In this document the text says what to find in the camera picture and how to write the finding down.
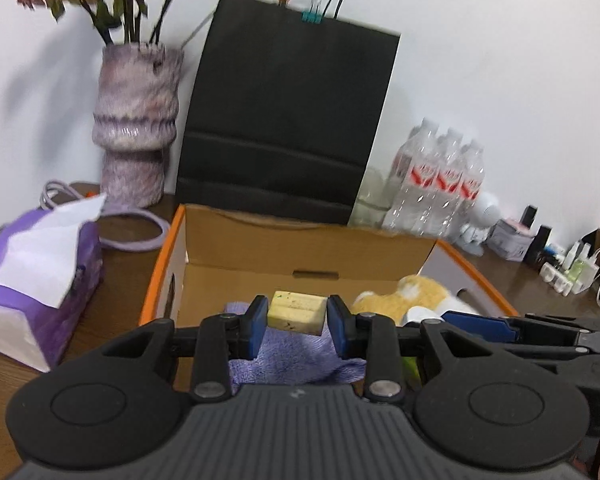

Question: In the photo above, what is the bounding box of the glass cup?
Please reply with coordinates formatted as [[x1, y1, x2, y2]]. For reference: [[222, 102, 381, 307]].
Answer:
[[350, 170, 396, 228]]

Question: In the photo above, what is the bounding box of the tall black tube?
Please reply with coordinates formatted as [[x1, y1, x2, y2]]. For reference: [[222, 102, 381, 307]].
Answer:
[[524, 225, 553, 267]]

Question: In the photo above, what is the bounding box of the white plastic holder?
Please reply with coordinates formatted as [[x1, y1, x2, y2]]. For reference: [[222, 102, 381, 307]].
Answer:
[[540, 260, 573, 293]]

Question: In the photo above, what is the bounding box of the purple tissue pack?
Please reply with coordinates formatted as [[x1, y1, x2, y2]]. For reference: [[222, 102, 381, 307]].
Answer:
[[0, 192, 107, 373]]

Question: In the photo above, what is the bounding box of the purple cable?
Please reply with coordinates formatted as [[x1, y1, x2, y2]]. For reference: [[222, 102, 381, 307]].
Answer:
[[40, 181, 170, 251]]

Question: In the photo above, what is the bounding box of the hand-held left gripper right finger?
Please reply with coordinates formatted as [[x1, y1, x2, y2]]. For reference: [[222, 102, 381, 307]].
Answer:
[[326, 294, 502, 406]]

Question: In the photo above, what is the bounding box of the white robot toy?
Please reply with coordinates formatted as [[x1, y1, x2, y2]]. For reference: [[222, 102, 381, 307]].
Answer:
[[455, 192, 503, 256]]

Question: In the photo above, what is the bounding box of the yellow block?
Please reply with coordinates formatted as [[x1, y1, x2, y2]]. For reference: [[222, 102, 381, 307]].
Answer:
[[267, 290, 328, 337]]

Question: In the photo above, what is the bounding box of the grey tin box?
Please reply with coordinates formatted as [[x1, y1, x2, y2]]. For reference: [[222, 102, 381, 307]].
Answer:
[[490, 217, 536, 261]]

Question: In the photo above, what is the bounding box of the red orange cardboard box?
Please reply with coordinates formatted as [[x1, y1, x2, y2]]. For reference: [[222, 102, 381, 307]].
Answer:
[[139, 203, 520, 393]]

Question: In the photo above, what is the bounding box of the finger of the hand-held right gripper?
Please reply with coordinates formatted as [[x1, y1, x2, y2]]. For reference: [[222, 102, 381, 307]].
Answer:
[[440, 311, 588, 346]]

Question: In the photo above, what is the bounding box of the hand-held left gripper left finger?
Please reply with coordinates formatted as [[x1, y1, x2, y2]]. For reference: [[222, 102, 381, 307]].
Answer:
[[101, 295, 272, 404]]

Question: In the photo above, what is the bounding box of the green spray bottle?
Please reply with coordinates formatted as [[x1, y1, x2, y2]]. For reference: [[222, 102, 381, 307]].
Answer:
[[565, 242, 592, 286]]

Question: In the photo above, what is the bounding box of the purple drawstring pouch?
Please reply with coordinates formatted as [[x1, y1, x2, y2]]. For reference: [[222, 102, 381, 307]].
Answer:
[[223, 301, 368, 396]]

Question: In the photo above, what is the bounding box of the clear water bottle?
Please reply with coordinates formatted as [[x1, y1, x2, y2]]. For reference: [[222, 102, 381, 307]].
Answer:
[[447, 140, 486, 243], [420, 129, 463, 238], [385, 117, 438, 233]]

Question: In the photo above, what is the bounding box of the black paper bag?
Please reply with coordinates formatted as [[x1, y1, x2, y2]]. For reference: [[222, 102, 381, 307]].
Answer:
[[174, 0, 402, 226]]

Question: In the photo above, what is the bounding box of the purple white ceramic vase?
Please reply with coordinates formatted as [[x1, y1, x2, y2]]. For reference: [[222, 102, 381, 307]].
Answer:
[[91, 44, 185, 209]]

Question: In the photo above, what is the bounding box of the green tissue packet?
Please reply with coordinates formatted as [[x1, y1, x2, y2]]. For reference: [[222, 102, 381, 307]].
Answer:
[[401, 356, 422, 386]]

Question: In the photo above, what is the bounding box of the yellow white plush toy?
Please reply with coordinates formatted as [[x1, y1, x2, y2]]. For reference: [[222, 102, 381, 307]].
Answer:
[[350, 275, 473, 326]]

